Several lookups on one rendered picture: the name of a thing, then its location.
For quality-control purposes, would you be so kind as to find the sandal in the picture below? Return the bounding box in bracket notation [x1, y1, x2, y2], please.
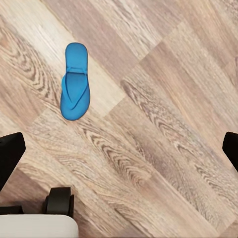
[60, 42, 90, 120]

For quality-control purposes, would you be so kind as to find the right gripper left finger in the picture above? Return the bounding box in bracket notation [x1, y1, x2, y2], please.
[0, 132, 26, 191]

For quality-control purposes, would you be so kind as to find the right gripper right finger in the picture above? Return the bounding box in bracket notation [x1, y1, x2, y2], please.
[222, 132, 238, 172]

